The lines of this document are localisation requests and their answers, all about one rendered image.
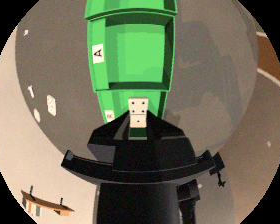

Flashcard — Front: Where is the green rack of bins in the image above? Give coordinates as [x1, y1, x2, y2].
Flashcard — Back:
[85, 0, 177, 124]

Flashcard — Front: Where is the white domino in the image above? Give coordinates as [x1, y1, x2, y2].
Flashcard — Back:
[129, 97, 148, 127]
[34, 109, 40, 121]
[47, 95, 56, 115]

